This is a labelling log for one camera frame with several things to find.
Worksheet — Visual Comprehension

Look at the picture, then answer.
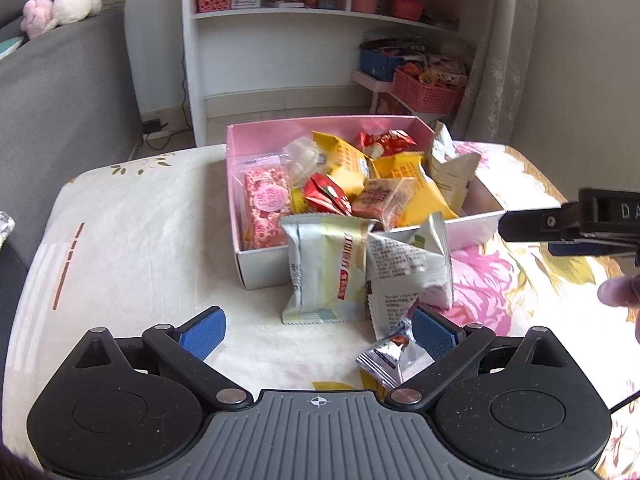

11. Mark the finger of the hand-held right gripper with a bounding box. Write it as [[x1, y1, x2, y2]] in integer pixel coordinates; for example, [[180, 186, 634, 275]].
[[499, 202, 583, 244], [546, 240, 623, 257]]

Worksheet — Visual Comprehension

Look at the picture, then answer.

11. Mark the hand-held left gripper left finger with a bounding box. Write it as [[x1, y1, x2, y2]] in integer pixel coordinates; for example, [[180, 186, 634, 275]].
[[71, 305, 254, 409]]

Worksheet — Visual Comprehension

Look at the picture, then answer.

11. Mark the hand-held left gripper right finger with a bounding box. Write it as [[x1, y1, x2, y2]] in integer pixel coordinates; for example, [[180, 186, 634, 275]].
[[389, 305, 577, 407]]

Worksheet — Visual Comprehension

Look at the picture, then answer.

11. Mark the small silver blue snack packet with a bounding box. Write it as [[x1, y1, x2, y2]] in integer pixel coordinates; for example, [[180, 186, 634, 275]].
[[356, 317, 436, 391]]

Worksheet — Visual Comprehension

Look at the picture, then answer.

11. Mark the white text-printed snack packet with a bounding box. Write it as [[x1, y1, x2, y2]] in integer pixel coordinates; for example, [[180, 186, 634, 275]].
[[366, 211, 454, 341]]

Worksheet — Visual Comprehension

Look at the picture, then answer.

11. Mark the white pecan snack packet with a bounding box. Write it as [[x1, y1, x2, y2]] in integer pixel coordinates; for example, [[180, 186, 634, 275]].
[[425, 121, 482, 213]]

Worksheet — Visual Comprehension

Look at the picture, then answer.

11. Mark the silver yellow-label snack packet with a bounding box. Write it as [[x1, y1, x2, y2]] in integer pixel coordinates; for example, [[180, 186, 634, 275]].
[[280, 212, 373, 325]]

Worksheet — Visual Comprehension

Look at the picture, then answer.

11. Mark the clear packet red snack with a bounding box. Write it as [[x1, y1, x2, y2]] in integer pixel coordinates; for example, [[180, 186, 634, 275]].
[[350, 177, 418, 231]]

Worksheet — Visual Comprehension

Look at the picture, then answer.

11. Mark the pink rice crisp packet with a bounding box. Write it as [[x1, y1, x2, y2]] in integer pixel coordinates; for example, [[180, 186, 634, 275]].
[[242, 154, 296, 251]]

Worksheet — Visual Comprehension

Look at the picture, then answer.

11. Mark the pink cardboard box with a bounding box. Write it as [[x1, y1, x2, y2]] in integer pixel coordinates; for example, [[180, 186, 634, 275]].
[[225, 115, 507, 291]]

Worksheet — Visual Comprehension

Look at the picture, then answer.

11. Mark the clear rice cake packet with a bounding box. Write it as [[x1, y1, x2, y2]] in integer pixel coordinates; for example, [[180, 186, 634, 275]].
[[282, 136, 326, 188]]

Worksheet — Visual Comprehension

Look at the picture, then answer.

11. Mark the person's right hand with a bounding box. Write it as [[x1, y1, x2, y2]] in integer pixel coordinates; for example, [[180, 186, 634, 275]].
[[598, 275, 640, 342]]

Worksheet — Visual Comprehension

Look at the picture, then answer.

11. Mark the large pink basket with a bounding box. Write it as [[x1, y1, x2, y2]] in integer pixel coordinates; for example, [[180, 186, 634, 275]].
[[391, 67, 466, 115]]

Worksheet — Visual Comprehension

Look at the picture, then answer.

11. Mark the beige curtain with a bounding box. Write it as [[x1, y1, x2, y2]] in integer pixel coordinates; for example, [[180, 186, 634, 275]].
[[452, 0, 547, 146]]

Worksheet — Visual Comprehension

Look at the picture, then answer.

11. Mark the patterned storage box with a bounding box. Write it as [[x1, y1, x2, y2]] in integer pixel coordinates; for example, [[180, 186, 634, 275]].
[[370, 91, 416, 117]]

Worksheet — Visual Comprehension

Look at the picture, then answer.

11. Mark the blue storage box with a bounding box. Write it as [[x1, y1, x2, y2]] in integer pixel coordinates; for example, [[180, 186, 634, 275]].
[[359, 42, 409, 82]]

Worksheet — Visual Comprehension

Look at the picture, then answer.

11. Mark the red basket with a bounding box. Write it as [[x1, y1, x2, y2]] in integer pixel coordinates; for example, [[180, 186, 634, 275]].
[[390, 0, 426, 21]]

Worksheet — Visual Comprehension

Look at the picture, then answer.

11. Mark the grey sofa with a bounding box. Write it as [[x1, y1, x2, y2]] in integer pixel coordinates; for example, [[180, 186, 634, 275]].
[[0, 7, 144, 271]]

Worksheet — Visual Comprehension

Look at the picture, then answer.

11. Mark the white shelf unit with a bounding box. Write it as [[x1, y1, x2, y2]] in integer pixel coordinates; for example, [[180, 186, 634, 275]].
[[181, 0, 496, 147]]

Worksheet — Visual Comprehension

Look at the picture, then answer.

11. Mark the teal cushion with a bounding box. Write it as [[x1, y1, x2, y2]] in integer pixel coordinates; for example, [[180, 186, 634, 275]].
[[0, 35, 26, 59]]

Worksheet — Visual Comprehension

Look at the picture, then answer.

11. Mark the pink white plush toy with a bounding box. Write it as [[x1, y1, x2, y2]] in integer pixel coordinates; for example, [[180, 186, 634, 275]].
[[21, 0, 103, 38]]

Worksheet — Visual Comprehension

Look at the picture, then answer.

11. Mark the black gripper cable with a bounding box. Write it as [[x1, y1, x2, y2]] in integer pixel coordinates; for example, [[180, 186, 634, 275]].
[[606, 387, 640, 417]]

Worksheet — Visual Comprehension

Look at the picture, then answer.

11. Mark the black power cable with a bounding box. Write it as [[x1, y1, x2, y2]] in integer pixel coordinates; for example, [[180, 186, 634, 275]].
[[145, 57, 194, 151]]

